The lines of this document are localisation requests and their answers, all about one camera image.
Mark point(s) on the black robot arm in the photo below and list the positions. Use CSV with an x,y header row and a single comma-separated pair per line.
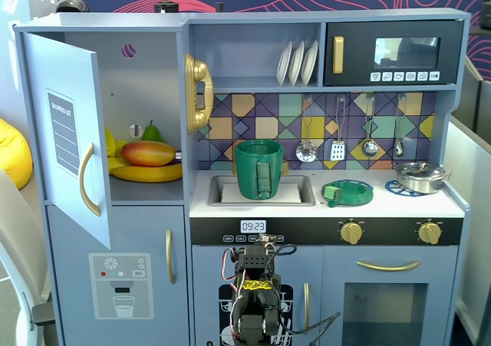
x,y
255,261

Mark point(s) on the green cup-shaped recipient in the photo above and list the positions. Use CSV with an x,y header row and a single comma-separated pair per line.
x,y
247,173

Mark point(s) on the blue cabinet door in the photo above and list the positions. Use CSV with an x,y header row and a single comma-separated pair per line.
x,y
76,73

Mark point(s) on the gold toy faucet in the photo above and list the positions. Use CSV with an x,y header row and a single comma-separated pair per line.
x,y
285,167

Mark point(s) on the grey toy sink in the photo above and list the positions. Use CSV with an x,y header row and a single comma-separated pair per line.
x,y
215,192

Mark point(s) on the steel toy skimmer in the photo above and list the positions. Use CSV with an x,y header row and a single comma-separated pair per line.
x,y
307,152

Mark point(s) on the white digital clock display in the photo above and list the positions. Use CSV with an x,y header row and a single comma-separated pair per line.
x,y
253,226

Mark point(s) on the steel toy spatula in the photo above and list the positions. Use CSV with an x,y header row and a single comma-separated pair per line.
x,y
337,151

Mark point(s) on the gold toy telephone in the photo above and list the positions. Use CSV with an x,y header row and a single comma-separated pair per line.
x,y
201,77

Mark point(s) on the red orange toy mango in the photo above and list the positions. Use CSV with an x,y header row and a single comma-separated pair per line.
x,y
149,154

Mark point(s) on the green toy pear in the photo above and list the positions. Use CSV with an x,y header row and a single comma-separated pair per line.
x,y
151,134

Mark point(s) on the orange-yellow toy banana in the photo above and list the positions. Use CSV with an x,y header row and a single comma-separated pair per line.
x,y
145,174

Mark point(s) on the white toy plate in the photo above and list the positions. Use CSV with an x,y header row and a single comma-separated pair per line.
x,y
310,62
296,66
283,66

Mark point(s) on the blue toy kitchen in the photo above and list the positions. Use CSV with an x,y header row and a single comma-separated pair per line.
x,y
230,54

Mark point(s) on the dishwasher print kitchen door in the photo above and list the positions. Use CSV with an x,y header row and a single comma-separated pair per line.
x,y
207,269

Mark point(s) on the green round lid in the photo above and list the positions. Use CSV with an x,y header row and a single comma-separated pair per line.
x,y
360,198

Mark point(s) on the steel toy ladle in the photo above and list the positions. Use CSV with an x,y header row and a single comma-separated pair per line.
x,y
370,148

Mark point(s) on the gold stove knob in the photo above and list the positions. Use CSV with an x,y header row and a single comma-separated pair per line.
x,y
429,232
351,232

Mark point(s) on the blue fridge door with dispenser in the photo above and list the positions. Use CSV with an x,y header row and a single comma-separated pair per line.
x,y
134,227

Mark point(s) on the yellow toy star fruit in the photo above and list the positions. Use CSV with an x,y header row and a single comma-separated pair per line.
x,y
115,146

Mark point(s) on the blue oven door with window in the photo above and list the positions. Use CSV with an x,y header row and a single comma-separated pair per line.
x,y
333,269

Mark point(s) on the blue round trivet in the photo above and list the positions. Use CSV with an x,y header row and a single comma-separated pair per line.
x,y
393,188

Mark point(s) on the steel toy spoon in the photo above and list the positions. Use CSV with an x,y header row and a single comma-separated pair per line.
x,y
399,148

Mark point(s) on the steel pot lid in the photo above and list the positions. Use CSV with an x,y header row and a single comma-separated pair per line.
x,y
418,168

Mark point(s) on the black short cylinder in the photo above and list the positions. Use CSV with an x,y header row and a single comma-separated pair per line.
x,y
167,7

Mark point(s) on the ice water dispenser sticker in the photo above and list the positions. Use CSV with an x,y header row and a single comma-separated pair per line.
x,y
122,284

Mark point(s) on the steel toy pot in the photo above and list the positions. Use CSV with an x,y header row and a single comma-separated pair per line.
x,y
418,185

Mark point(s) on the black toy microwave door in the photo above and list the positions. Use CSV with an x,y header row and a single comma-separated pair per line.
x,y
356,27

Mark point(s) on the grey shopping list sticker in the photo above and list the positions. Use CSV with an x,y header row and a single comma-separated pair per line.
x,y
63,131

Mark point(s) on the white desk partition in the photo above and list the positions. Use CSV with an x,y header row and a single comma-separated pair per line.
x,y
472,208

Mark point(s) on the yellow bean bag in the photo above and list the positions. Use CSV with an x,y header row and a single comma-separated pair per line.
x,y
13,154

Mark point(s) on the black round helmet-like object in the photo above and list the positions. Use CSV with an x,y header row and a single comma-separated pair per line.
x,y
73,4

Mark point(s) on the white office chair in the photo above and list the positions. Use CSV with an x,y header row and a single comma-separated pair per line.
x,y
15,246

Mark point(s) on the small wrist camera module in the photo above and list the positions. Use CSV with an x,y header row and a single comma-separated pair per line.
x,y
266,239

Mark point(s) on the small black post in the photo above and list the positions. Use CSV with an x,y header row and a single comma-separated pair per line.
x,y
219,8

